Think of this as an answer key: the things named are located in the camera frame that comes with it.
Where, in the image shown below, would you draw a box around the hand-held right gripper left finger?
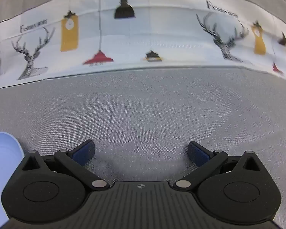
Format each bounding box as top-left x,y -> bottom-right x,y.
21,139 -> 110,191

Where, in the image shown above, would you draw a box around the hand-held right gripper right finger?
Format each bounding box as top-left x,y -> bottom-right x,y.
173,141 -> 262,191

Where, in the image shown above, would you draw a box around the light blue plate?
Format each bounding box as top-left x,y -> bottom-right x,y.
0,132 -> 23,229

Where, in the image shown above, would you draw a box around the printed blanket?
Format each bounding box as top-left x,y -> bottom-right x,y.
0,0 -> 286,92

